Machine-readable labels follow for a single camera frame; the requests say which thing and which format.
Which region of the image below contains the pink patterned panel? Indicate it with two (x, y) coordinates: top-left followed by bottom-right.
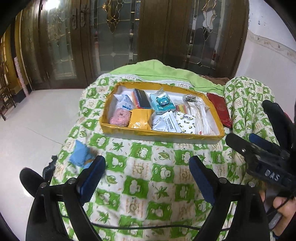
(14, 57), (31, 96)

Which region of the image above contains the wooden glass-panel door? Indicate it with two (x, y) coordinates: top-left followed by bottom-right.
(39, 0), (139, 81)
(139, 0), (249, 78)

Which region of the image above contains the person's right hand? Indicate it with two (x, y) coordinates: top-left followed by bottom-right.
(259, 186), (296, 234)

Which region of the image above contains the wooden chair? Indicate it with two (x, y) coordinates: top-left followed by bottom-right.
(0, 60), (16, 121)

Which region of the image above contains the blue knit sock bundle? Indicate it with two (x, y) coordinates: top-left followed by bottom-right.
(69, 140), (99, 168)

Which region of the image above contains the black plastic device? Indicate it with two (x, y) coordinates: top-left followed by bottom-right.
(43, 155), (58, 183)

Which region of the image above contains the long white paper packet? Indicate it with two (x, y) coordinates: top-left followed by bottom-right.
(192, 103), (219, 136)

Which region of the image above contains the teal cartoon tissue pack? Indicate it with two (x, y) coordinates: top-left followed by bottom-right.
(149, 89), (174, 114)

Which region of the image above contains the dark layered sponge block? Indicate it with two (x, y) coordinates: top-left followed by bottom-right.
(131, 88), (152, 110)

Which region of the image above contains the colourful sticks packet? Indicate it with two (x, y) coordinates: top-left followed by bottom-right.
(174, 103), (192, 114)

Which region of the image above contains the bag of silver metal clips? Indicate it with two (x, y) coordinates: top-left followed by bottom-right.
(183, 94), (201, 103)

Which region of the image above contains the green white printed blanket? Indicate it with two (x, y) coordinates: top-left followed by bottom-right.
(43, 59), (287, 241)

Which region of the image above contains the pink plush ball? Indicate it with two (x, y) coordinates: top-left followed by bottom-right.
(109, 108), (131, 127)

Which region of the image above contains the black rounded object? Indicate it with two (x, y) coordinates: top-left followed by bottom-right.
(20, 168), (45, 204)

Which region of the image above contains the yellow foil packet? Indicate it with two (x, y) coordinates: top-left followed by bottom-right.
(127, 108), (155, 130)

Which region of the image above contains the white packet black print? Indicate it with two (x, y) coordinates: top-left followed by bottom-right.
(151, 110), (181, 133)

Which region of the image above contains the yellow-taped white foam tray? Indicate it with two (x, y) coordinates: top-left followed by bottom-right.
(99, 81), (225, 142)

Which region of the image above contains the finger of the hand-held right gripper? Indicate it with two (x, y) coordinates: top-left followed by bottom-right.
(225, 133), (262, 164)
(249, 100), (296, 153)

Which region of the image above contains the red packet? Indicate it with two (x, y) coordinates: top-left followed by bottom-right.
(206, 92), (232, 129)

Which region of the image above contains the white bee-print packet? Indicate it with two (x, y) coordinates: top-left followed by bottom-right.
(174, 111), (197, 135)

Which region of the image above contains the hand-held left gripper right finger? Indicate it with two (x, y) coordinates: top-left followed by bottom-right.
(189, 156), (270, 241)

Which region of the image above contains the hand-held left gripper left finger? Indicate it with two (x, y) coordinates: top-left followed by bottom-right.
(31, 155), (106, 241)

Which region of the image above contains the white desiccant packet blue print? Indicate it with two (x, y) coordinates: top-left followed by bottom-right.
(115, 93), (134, 112)

